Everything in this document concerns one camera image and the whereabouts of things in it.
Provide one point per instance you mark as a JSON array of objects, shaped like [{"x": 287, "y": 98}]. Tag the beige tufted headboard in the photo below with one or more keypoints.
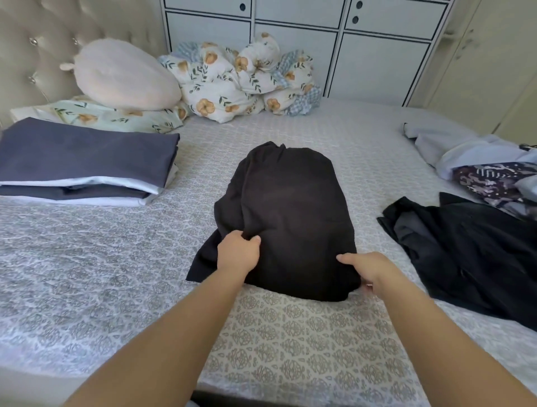
[{"x": 42, "y": 42}]

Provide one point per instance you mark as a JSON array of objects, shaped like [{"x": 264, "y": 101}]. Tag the white wardrobe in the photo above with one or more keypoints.
[{"x": 377, "y": 50}]

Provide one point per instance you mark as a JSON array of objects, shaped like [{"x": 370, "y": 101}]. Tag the floral bunched quilt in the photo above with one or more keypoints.
[{"x": 306, "y": 92}]

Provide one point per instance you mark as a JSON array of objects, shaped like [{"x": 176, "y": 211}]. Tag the person's right hand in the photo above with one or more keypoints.
[{"x": 373, "y": 268}]

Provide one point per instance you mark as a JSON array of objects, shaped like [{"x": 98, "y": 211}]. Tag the dark purple patterned garment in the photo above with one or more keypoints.
[{"x": 495, "y": 180}]

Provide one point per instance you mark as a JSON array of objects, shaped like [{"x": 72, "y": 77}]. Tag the black shorts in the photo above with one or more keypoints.
[{"x": 285, "y": 218}]

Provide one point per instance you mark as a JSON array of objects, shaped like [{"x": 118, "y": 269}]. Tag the pink plush pillow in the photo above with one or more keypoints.
[{"x": 122, "y": 74}]

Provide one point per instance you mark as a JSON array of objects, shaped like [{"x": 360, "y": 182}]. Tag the white printed t-shirt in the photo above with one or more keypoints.
[{"x": 126, "y": 180}]

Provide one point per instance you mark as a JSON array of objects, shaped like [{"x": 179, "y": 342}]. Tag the light blue hooded jacket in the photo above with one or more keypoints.
[{"x": 453, "y": 142}]

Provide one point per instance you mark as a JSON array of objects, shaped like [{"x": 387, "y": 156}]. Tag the bed with grey patterned sheet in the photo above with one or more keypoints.
[{"x": 109, "y": 277}]

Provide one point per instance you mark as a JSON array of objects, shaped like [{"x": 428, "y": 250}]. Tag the person's left hand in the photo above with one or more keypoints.
[{"x": 239, "y": 253}]

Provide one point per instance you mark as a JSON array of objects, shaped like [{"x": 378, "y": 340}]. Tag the floral pillow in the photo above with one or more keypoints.
[{"x": 101, "y": 117}]

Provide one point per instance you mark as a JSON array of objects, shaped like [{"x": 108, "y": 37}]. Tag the person's right forearm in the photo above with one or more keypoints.
[{"x": 453, "y": 344}]

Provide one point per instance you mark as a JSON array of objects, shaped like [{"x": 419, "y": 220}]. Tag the person's left forearm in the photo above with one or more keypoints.
[{"x": 159, "y": 344}]

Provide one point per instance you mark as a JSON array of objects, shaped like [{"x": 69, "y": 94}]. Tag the white door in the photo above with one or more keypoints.
[{"x": 487, "y": 59}]

